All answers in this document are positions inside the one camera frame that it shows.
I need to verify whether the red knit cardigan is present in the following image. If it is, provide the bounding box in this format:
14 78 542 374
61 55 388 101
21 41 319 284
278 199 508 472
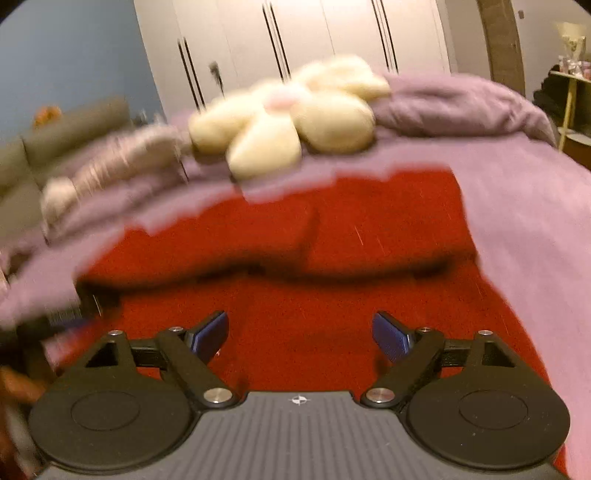
66 170 570 479

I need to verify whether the dark clothes pile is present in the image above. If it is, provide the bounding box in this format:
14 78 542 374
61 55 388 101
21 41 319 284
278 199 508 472
533 64 569 121

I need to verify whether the purple bed sheet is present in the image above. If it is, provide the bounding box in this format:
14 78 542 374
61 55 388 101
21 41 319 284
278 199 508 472
1 134 590 479

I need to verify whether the pale pink plush toy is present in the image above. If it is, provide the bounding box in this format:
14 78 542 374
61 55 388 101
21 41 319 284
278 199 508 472
40 123 191 225

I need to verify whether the purple rumpled duvet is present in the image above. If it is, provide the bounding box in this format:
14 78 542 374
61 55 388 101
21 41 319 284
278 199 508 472
0 73 558 259

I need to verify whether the grey-green sofa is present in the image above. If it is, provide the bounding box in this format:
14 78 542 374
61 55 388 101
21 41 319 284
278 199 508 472
1 96 131 240

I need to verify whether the cream flower-shaped pillow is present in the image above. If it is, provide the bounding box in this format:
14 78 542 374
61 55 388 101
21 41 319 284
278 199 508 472
188 55 392 181

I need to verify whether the orange plush toy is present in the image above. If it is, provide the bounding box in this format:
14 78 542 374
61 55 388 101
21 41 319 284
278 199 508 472
32 105 62 128

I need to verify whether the yellow side table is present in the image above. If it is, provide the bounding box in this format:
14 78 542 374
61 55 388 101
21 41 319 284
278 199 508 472
550 70 590 152

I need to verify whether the white wardrobe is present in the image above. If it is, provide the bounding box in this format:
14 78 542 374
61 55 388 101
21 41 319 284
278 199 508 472
134 0 450 118

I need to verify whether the white gift bouquet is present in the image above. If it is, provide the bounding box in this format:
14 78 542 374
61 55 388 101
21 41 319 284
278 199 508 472
555 22 590 79

